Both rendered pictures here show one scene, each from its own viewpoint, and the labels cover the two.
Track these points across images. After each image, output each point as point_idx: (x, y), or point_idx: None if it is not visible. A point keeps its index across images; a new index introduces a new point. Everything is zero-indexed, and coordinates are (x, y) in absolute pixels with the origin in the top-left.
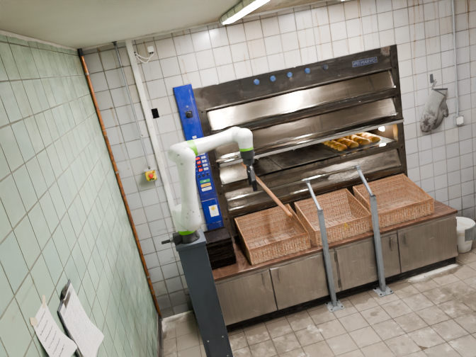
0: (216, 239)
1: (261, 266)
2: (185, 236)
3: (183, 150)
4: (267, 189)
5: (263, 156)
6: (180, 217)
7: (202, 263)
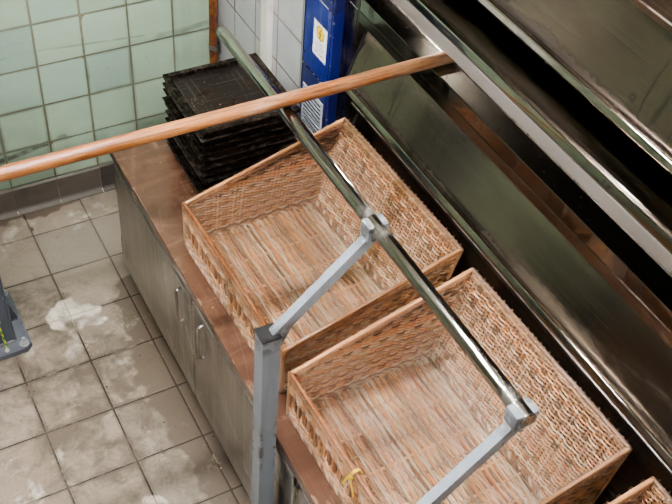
0: (209, 103)
1: (177, 268)
2: None
3: None
4: (234, 106)
5: (405, 10)
6: None
7: None
